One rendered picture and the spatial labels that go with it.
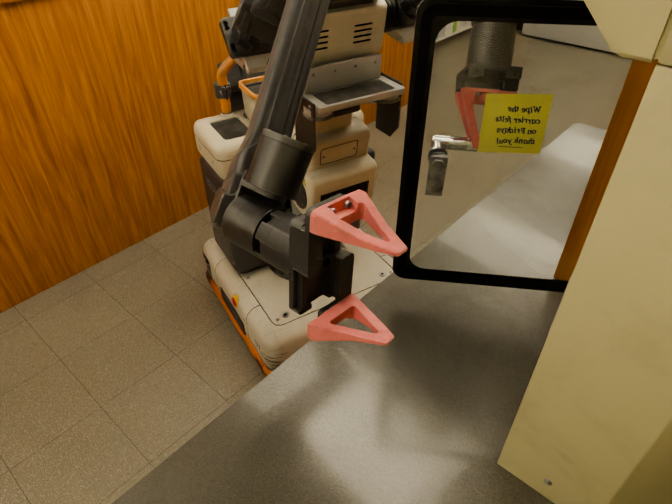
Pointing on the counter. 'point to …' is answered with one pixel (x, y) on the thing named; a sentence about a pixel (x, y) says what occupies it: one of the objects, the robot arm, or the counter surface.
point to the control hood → (633, 26)
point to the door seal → (422, 108)
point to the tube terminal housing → (611, 339)
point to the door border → (427, 105)
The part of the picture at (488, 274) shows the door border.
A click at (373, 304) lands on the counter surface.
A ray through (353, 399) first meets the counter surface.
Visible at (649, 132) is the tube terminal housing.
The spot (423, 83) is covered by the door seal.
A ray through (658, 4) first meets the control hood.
